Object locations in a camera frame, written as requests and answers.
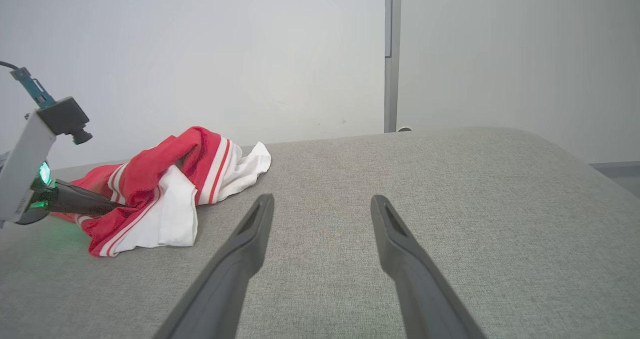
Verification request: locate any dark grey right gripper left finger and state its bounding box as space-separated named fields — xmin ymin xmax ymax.
xmin=152 ymin=194 xmax=275 ymax=339

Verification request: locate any red and white jersey garment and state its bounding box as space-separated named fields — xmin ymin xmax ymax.
xmin=50 ymin=126 xmax=272 ymax=258

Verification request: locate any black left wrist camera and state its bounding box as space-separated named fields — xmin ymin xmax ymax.
xmin=37 ymin=96 xmax=94 ymax=146

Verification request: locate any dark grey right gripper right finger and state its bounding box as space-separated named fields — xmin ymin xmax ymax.
xmin=370 ymin=194 xmax=487 ymax=339

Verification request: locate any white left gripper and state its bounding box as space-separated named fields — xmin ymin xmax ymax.
xmin=0 ymin=110 xmax=127 ymax=227

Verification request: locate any grey wall post strip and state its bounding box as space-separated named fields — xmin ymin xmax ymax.
xmin=383 ymin=0 xmax=402 ymax=133

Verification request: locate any grey fabric sofa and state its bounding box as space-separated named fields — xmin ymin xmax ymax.
xmin=0 ymin=126 xmax=640 ymax=339

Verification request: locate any teal cable connector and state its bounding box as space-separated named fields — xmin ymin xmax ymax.
xmin=10 ymin=67 xmax=56 ymax=109

